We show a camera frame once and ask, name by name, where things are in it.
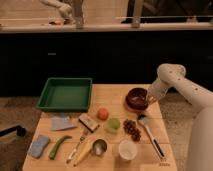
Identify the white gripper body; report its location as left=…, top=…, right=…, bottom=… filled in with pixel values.
left=147, top=78, right=170, bottom=102

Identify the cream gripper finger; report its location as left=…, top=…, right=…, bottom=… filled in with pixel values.
left=146, top=95, right=154, bottom=105

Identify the dark maroon bowl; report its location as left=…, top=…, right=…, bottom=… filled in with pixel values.
left=125, top=88, right=148, bottom=110

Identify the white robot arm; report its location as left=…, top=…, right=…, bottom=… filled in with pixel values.
left=147, top=63, right=213, bottom=171

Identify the green plastic tray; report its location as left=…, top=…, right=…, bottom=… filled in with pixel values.
left=37, top=78, right=92, bottom=112

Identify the orange bowl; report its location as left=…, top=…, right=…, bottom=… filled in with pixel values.
left=124, top=102, right=148, bottom=112

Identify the bunch of dark grapes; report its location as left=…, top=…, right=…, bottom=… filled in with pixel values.
left=123, top=119, right=141, bottom=142

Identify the green plastic cup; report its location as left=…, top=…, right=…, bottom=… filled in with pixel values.
left=107, top=118, right=120, bottom=134

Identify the orange fruit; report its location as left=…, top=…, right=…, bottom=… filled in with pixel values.
left=97, top=108, right=109, bottom=120

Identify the white plastic cup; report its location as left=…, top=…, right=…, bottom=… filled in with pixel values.
left=118, top=140, right=138, bottom=161

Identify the brown scrub brush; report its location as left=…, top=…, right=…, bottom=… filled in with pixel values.
left=78, top=114, right=100, bottom=132

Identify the metal cup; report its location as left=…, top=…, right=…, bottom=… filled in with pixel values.
left=92, top=139, right=107, bottom=156

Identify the metal fork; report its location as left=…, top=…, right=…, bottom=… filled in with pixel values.
left=66, top=135, right=86, bottom=164

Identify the grey folded cloth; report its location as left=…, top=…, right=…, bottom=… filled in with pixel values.
left=51, top=115, right=77, bottom=131

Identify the blue sponge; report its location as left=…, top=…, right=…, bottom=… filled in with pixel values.
left=28, top=135, right=50, bottom=158

